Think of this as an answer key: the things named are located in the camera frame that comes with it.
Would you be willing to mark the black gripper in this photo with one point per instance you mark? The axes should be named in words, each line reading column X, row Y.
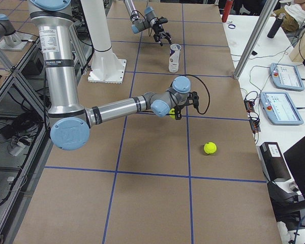
column 157, row 30
column 177, row 114

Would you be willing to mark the yellow tennis ball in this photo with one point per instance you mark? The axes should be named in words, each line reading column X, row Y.
column 210, row 148
column 172, row 113

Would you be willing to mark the white tennis ball can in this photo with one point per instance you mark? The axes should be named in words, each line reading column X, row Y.
column 174, row 58

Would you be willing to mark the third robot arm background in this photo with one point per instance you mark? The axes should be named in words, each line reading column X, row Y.
column 12, row 39

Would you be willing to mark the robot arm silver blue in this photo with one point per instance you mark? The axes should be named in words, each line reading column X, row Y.
column 147, row 21
column 70, row 121

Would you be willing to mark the red bottle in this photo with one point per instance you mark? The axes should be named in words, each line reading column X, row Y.
column 226, row 10

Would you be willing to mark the small electronics board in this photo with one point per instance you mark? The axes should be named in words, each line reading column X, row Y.
column 253, row 116

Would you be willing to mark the lower teach pendant tablet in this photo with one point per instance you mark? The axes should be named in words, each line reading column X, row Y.
column 279, row 109

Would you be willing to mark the teach pendant tablet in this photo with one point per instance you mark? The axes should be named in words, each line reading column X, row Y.
column 286, row 77
column 279, row 109

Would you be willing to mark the black box with label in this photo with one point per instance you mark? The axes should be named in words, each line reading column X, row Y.
column 275, row 166

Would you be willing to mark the upper teach pendant tablet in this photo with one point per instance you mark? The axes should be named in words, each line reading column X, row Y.
column 286, row 77

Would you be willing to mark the black water bottle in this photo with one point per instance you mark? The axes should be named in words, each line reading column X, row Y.
column 276, row 25

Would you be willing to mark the black monitor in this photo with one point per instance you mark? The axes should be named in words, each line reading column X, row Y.
column 295, row 159

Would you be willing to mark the white pedestal column base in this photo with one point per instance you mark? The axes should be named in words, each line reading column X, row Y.
column 105, row 66

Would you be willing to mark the aluminium frame post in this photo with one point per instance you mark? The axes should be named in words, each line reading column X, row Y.
column 257, row 31

